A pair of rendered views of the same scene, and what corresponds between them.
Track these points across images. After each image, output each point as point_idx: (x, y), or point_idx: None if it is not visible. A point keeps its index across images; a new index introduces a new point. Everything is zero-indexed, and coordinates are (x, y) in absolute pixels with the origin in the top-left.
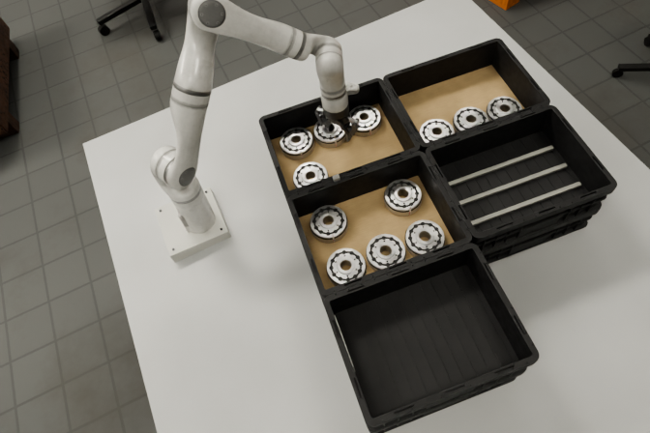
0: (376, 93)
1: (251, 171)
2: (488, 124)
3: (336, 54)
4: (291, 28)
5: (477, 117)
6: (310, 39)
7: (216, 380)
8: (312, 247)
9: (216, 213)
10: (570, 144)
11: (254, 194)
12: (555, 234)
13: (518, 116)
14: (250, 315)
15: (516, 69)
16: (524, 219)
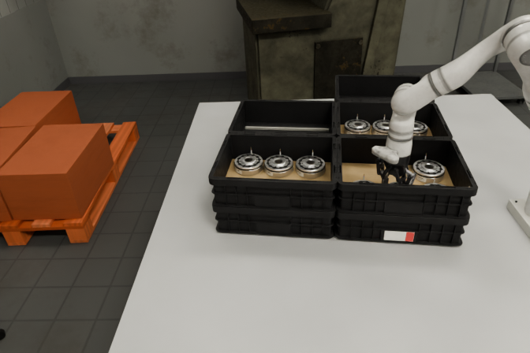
0: (343, 195)
1: (489, 248)
2: (279, 134)
3: (401, 86)
4: (441, 68)
5: (274, 160)
6: (423, 77)
7: (507, 150)
8: None
9: (524, 213)
10: (237, 125)
11: (483, 228)
12: None
13: (256, 132)
14: (485, 166)
15: (221, 160)
16: (303, 100)
